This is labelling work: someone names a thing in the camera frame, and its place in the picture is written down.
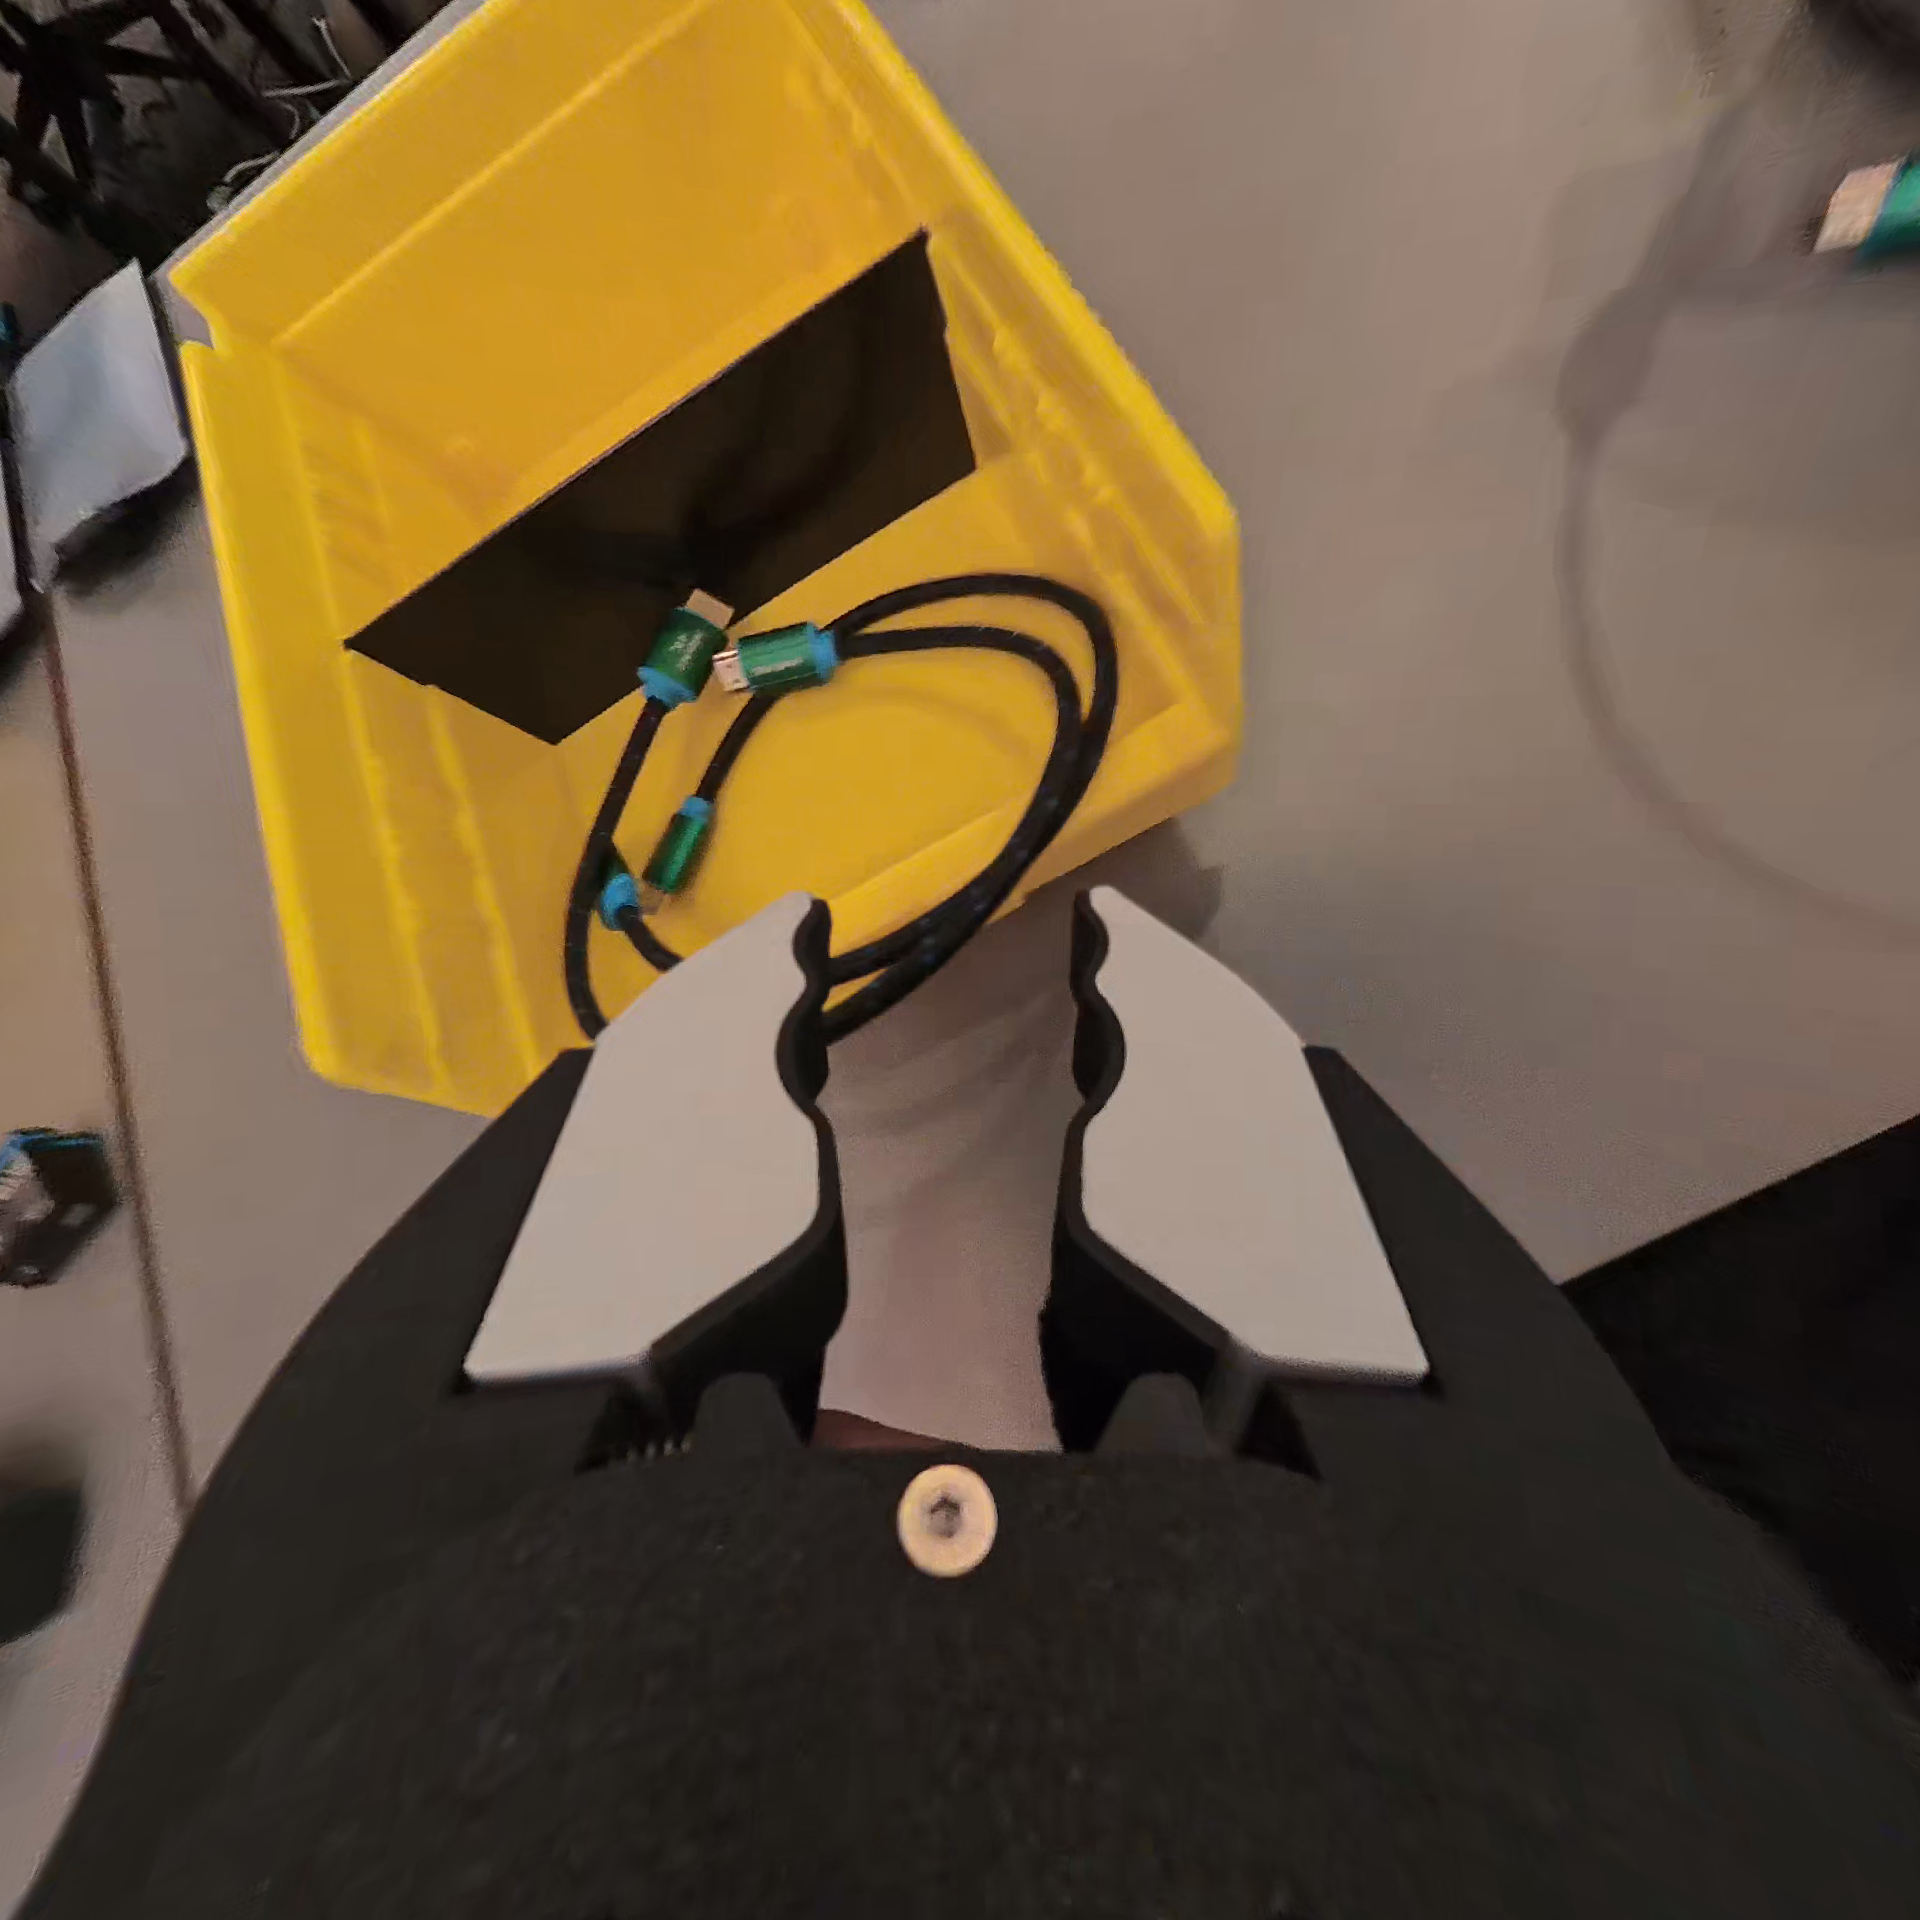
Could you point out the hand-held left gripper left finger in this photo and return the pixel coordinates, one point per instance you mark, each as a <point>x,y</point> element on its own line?
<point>661,1185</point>

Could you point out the black bin divider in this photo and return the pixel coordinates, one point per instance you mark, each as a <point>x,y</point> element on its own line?
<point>674,497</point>

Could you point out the yellow storage bin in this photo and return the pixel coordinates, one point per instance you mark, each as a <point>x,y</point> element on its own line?
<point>349,450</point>

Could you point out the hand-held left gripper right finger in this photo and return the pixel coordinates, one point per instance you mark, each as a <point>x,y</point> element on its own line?
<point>1247,1200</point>

